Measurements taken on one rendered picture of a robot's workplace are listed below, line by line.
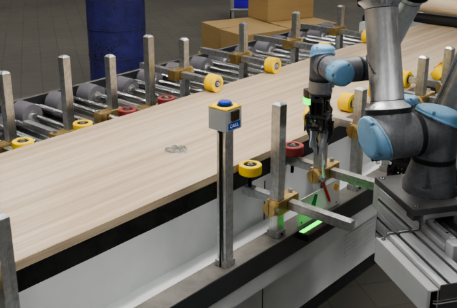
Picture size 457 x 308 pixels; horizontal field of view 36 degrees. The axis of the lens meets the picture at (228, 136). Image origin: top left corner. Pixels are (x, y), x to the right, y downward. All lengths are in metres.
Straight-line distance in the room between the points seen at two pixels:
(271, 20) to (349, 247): 4.40
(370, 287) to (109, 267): 1.66
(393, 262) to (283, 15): 5.83
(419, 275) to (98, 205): 0.97
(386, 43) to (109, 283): 1.07
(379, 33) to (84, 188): 1.05
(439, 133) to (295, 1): 5.77
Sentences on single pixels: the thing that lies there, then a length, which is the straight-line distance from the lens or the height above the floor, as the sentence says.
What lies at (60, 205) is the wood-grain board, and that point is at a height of 0.90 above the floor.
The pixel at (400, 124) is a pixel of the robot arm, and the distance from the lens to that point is 1.81.
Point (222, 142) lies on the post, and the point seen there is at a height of 1.11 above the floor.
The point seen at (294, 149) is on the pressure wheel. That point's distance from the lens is 2.57.
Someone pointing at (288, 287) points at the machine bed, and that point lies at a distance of 2.98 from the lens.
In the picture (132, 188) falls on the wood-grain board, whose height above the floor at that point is 0.90.
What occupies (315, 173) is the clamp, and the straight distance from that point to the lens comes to 2.48.
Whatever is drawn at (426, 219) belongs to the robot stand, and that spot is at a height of 0.99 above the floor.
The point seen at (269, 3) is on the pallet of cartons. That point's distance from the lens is 7.37.
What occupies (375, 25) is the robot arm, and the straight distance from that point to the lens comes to 1.82.
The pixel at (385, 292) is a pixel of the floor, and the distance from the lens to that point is 3.47.
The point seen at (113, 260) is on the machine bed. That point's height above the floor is 0.76.
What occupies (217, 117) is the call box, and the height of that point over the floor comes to 1.19.
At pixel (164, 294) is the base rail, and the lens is 2.08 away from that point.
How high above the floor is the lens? 1.82
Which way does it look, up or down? 20 degrees down
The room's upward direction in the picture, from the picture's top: straight up
